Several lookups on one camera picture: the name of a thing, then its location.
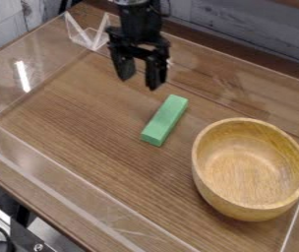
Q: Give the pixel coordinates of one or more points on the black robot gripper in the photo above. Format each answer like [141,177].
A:
[136,39]

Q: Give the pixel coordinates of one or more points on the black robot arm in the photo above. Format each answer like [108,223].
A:
[135,2]

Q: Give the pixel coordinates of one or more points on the green rectangular block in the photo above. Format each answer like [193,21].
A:
[163,122]

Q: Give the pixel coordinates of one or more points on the brown wooden bowl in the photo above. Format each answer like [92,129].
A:
[244,167]

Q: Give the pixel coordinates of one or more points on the clear acrylic corner bracket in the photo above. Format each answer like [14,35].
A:
[89,38]

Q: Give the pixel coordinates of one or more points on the black metal table bracket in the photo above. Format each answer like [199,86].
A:
[38,237]

